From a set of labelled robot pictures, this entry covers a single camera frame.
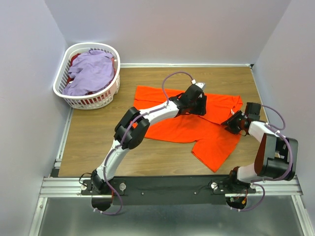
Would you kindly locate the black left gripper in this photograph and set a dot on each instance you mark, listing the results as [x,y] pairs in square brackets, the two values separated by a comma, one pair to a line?
[201,109]

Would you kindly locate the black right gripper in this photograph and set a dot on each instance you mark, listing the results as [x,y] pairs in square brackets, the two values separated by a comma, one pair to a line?
[231,127]

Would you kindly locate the orange t-shirt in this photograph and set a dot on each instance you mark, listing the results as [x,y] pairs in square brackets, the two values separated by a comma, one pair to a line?
[213,144]

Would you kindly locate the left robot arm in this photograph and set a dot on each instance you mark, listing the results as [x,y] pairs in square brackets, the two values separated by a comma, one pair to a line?
[132,128]

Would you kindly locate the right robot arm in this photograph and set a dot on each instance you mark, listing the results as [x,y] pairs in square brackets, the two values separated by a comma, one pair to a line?
[276,156]

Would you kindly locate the white plastic laundry basket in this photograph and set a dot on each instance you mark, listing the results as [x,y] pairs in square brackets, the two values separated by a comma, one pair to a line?
[95,100]

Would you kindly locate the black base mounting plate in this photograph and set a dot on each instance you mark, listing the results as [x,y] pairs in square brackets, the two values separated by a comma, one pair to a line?
[169,190]

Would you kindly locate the lavender t-shirt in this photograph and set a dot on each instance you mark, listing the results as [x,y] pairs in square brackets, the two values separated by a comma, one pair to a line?
[91,73]

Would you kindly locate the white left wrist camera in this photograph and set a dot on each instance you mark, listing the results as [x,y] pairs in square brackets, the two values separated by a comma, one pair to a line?
[201,85]

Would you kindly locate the aluminium frame rail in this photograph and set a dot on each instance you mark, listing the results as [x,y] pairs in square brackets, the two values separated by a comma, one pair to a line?
[69,187]

